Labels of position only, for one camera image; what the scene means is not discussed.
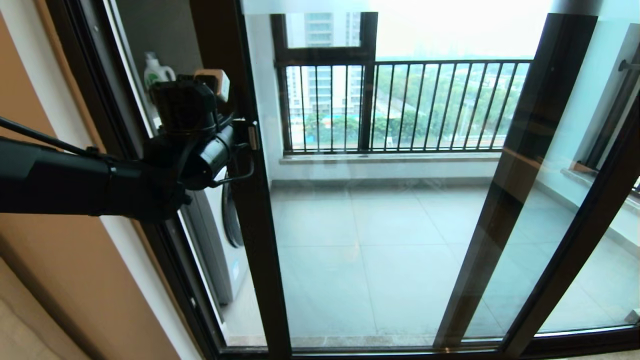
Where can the dark window frame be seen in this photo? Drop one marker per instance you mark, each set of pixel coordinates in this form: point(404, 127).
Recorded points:
point(369, 100)

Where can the dark brown fixed glass door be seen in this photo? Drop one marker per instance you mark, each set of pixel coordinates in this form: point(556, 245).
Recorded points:
point(530, 125)

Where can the grey high-rise building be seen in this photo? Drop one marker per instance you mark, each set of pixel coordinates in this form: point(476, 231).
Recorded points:
point(322, 30)

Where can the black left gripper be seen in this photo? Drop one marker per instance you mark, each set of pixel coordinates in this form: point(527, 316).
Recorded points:
point(215, 155)

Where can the white detergent bottle green label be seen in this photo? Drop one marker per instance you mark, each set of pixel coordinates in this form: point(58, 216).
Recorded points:
point(156, 72)

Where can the grey stone window sill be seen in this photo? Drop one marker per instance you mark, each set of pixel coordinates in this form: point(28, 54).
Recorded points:
point(390, 158)
point(580, 176)

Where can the dark brown sliding glass door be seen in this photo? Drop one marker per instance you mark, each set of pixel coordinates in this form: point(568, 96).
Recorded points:
point(260, 250)

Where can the long black balcony railing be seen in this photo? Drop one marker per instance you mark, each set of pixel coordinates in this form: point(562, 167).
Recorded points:
point(450, 62)

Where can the short black balcony railing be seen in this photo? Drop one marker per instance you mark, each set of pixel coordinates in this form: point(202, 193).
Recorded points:
point(627, 65)

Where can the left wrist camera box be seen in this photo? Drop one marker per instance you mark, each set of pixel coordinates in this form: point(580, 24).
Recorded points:
point(185, 105)

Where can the white front-load washing machine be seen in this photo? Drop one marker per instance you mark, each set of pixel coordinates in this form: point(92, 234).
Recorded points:
point(227, 270)

